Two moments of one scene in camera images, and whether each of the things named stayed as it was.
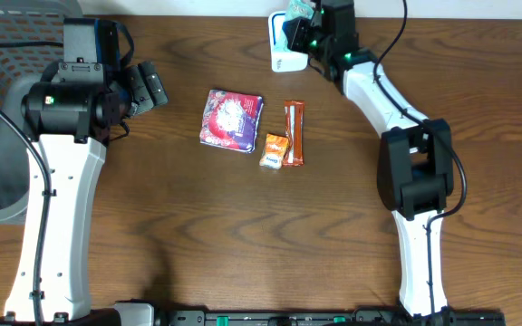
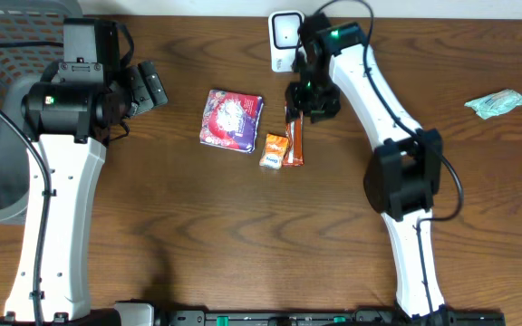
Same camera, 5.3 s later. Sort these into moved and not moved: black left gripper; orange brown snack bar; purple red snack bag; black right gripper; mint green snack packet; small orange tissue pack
Moved: mint green snack packet; black right gripper
Not moved: purple red snack bag; small orange tissue pack; black left gripper; orange brown snack bar
